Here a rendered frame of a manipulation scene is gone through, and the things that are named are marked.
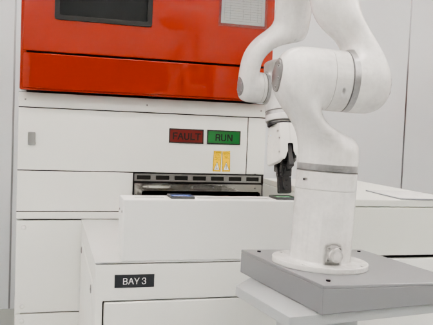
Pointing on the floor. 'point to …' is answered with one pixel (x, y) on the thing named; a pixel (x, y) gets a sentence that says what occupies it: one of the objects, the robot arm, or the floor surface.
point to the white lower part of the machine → (48, 271)
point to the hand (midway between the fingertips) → (284, 185)
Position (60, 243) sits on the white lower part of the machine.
